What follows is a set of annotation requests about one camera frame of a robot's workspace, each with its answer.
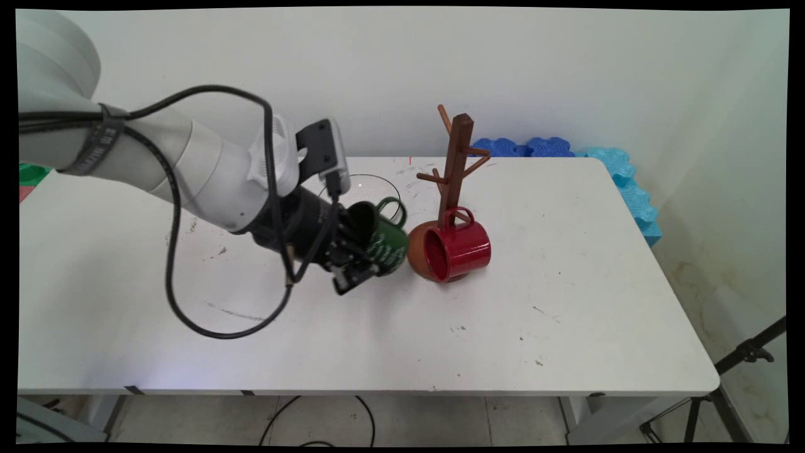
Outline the black tripod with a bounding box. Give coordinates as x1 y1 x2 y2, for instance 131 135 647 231
640 316 787 444

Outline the white table leg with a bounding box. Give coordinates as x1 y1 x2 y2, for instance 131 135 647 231
560 395 667 444
75 395 126 441

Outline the green mug with white print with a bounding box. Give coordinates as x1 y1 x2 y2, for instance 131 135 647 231
348 197 409 277

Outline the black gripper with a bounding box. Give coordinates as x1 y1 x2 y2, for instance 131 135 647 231
236 186 382 296

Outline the black velcro strap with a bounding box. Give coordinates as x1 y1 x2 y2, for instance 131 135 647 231
60 104 130 177

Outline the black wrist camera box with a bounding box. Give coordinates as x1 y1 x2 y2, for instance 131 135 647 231
296 118 352 196

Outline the green foam mat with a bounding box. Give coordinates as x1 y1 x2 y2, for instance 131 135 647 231
19 164 52 187

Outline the black floor cable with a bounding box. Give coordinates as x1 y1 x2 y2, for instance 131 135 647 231
258 395 377 447

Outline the light blue foam mat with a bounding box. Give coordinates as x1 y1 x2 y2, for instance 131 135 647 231
575 147 663 247

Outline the red ceramic mug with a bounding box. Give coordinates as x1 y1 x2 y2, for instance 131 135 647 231
423 206 492 282

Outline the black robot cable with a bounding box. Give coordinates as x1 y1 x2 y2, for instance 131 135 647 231
19 85 343 340

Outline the dark blue foam mat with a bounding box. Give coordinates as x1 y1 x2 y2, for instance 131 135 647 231
525 137 576 158
472 137 526 158

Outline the brown wooden mug tree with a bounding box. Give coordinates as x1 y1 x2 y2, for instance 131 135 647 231
408 104 491 282

